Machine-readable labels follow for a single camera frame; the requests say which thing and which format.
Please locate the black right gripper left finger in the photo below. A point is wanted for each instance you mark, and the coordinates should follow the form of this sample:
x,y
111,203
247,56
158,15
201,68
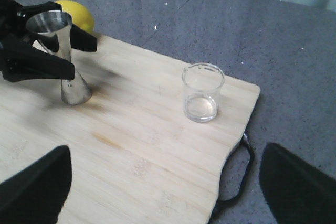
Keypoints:
x,y
37,193

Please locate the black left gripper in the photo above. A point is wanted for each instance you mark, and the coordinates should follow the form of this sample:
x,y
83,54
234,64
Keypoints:
x,y
21,61

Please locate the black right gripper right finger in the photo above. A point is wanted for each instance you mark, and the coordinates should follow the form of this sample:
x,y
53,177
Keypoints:
x,y
295,191

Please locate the steel hourglass jigger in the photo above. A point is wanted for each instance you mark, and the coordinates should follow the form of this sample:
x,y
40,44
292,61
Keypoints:
x,y
53,31

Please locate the clear glass beaker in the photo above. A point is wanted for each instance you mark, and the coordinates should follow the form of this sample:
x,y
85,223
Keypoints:
x,y
202,84

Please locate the yellow lemon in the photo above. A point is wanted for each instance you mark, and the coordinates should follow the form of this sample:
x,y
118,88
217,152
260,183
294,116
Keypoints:
x,y
81,16

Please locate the wooden cutting board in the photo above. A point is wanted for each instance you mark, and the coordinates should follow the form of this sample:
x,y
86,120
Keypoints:
x,y
136,158

